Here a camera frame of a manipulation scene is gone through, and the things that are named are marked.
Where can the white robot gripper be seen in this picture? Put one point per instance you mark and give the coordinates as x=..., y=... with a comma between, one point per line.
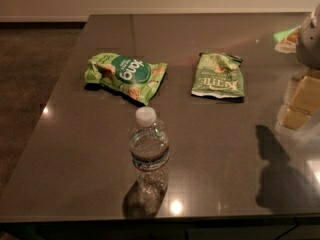
x=310, y=42

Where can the clear plastic water bottle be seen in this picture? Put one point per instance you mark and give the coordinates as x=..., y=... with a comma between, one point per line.
x=149, y=148

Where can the green snack bag at edge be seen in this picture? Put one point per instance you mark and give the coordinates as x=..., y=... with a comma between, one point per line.
x=286, y=41

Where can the green kettle chip bag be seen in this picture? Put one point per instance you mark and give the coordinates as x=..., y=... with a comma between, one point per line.
x=218, y=75

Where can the green rice chip bag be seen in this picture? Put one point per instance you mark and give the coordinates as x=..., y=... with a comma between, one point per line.
x=132, y=77

